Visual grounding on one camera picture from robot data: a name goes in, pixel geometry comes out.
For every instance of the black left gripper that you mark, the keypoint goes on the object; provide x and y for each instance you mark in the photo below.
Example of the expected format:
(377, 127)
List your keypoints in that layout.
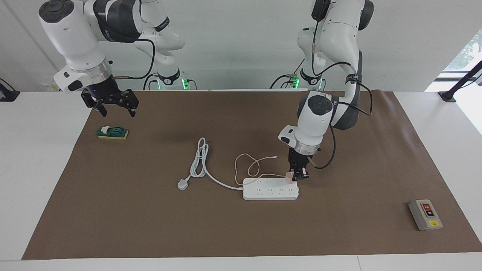
(297, 160)

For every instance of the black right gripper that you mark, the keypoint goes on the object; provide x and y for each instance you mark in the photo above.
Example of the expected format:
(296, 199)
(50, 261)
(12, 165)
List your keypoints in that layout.
(105, 92)

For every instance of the pink charger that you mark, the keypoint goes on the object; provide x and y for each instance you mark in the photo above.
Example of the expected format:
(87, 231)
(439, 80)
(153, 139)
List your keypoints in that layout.
(289, 178)

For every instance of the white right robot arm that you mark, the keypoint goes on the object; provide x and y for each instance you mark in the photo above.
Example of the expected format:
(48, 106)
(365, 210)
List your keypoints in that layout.
(75, 37)

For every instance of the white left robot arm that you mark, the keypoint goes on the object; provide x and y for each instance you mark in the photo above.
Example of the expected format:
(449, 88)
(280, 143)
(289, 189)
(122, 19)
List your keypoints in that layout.
(316, 120)

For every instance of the white power strip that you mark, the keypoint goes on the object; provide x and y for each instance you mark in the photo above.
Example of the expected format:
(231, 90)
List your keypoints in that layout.
(271, 192)

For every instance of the brown table mat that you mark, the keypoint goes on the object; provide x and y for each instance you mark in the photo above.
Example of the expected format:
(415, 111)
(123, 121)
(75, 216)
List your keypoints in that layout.
(226, 226)

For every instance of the green knife switch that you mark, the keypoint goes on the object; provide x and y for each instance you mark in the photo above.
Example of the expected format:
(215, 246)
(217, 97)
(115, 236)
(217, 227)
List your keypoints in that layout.
(113, 132)

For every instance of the white yellow wall label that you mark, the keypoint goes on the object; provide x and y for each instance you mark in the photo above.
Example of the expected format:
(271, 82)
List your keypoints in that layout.
(51, 87)

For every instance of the black table clamp bracket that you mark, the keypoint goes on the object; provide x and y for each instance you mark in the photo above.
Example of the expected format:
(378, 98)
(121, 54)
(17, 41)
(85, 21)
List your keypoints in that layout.
(9, 96)

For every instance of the grey on-off switch box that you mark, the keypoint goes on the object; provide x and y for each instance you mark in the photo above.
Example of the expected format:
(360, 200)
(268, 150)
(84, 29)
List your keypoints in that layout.
(425, 214)

